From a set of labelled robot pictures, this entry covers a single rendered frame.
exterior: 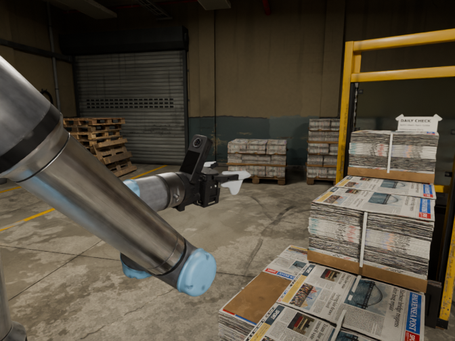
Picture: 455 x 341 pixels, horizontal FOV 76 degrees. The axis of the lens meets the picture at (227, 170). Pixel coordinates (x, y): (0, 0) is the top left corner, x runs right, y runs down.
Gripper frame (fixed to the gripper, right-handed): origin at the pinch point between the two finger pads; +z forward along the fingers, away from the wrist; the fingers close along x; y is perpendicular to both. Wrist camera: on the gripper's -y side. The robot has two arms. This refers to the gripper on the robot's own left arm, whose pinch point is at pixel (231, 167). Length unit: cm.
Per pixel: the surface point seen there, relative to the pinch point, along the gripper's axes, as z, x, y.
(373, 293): 31, 37, 36
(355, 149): 96, 5, 3
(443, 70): 154, 27, -44
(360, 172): 96, 10, 14
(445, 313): 154, 65, 101
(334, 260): 38, 22, 35
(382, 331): 15, 43, 35
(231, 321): 18, -5, 67
